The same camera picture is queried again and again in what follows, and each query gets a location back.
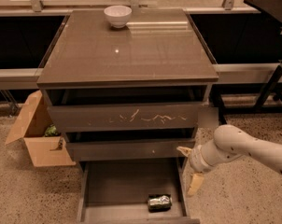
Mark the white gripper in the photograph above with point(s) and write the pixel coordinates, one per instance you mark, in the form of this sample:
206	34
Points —
196	160

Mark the green soda can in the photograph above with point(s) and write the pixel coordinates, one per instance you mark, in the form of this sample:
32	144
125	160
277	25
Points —
159	202

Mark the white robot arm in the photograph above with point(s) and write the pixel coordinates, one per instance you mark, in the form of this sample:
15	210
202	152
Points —
228	144

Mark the middle grey drawer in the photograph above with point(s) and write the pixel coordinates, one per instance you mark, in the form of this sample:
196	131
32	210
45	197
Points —
129	145

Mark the top grey drawer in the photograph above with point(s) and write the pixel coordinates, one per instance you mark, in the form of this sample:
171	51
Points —
130	108

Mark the bottom open grey drawer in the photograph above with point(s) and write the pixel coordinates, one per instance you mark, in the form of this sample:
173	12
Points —
116	192

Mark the grey drawer cabinet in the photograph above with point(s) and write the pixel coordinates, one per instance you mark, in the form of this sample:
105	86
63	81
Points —
156	48

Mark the green item in box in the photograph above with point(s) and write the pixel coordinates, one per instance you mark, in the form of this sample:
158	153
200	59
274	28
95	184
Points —
51	131

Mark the open cardboard box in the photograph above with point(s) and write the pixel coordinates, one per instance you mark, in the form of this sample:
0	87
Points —
30	126

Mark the white ceramic bowl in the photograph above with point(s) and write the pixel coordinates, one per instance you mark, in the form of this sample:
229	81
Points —
118	16

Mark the metal window railing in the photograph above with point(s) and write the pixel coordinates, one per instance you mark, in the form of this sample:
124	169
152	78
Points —
25	78

